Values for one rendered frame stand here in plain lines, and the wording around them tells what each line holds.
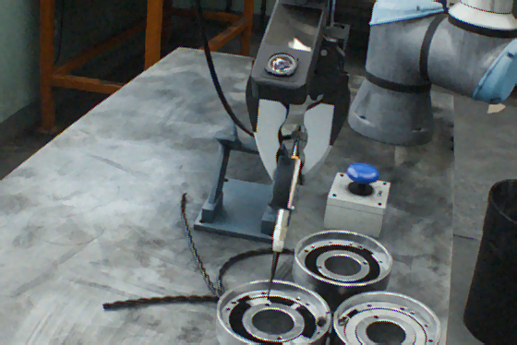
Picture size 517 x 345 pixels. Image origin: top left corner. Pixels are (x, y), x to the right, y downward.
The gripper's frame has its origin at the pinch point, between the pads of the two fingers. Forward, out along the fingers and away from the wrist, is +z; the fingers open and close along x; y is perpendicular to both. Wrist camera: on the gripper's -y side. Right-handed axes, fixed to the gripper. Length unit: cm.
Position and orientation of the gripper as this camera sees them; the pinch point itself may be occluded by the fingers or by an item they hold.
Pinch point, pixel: (289, 173)
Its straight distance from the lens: 66.0
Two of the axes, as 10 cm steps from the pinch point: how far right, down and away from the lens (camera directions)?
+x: -9.7, -1.7, 1.6
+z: -0.8, 8.9, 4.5
